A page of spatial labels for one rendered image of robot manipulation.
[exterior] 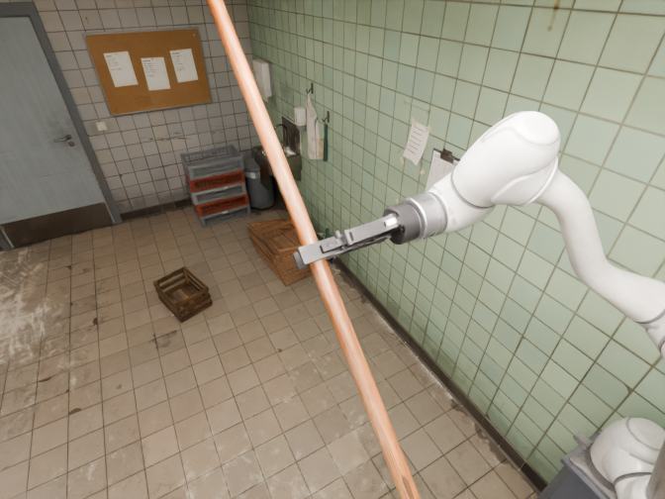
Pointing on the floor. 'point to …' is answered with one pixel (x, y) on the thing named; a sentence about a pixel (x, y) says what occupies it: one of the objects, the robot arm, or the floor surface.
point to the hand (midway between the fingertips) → (316, 252)
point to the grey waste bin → (259, 199)
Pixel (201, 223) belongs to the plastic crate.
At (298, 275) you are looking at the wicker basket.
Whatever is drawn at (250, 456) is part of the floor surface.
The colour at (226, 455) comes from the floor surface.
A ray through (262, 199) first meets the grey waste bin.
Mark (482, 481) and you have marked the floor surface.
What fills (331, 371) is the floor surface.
